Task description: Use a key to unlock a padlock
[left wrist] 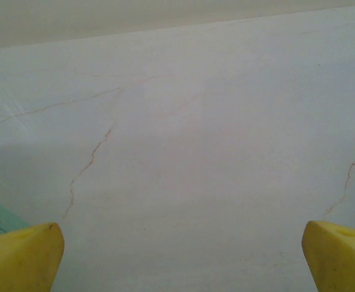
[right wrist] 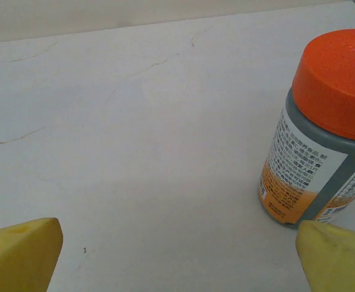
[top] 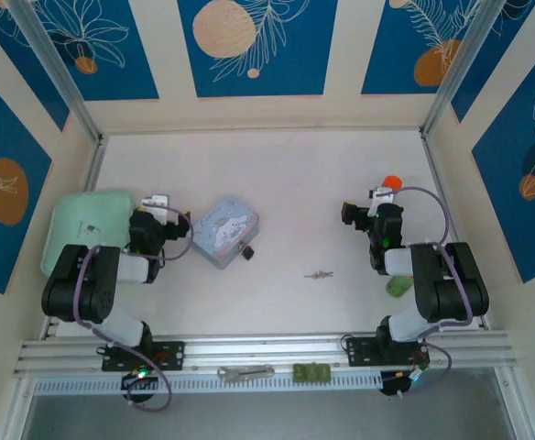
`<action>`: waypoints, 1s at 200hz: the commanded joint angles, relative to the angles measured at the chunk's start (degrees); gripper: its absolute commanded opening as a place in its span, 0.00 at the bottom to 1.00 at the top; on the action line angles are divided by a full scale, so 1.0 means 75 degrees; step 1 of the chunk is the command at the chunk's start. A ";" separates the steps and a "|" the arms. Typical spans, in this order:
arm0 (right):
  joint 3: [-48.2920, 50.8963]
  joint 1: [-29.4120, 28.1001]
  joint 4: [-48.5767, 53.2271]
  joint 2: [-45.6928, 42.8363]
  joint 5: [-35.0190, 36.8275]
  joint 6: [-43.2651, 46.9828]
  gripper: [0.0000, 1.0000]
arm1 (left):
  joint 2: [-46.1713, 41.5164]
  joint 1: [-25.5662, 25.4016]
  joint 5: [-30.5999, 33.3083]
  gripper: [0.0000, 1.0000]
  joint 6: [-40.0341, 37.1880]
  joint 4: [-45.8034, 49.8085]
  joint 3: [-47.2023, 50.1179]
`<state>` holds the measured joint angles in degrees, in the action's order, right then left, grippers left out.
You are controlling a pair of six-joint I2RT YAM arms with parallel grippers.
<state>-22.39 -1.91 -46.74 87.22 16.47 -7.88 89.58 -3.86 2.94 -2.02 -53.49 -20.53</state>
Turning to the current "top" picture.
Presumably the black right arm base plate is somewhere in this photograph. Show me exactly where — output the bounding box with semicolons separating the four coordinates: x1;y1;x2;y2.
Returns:
346;335;432;369

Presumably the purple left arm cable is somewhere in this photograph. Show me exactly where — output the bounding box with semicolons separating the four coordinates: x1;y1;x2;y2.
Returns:
72;204;191;413

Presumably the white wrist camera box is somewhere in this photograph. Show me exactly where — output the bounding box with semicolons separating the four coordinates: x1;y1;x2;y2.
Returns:
368;185;397;208
140;193;171;217

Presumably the silver metal wrench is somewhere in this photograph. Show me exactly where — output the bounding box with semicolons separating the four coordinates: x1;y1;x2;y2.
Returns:
216;364;276;383

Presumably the small green toy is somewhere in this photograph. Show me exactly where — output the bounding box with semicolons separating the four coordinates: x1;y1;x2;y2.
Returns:
385;275;414;299

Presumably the green terminal block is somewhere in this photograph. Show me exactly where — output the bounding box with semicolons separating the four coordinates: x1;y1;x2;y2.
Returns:
292;362;333;382

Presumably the mint green zip case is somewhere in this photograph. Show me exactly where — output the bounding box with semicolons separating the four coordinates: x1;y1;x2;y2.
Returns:
40;189;136;278

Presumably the grey-blue zip pouch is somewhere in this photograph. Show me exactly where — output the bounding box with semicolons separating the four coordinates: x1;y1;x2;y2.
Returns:
189;195;262;271

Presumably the aluminium frame post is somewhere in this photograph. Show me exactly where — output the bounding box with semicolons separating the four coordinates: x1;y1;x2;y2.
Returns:
420;0;508;138
6;0;104;144

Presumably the black controller board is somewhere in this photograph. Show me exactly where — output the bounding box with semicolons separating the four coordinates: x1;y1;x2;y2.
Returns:
379;368;430;399
119;365;159;393

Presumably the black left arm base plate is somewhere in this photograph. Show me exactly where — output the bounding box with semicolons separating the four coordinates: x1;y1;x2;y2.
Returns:
101;339;187;372

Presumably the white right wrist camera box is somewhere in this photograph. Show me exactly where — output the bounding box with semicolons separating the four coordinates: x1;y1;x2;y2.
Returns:
368;185;397;208

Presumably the white slotted cable duct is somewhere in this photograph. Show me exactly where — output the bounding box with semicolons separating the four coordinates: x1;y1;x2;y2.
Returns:
32;370;384;396

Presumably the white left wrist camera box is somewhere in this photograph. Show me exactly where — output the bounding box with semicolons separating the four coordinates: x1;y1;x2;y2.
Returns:
140;193;171;217

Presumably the aluminium mounting rail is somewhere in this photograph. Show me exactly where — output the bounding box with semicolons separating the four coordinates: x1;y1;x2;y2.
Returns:
13;330;519;376

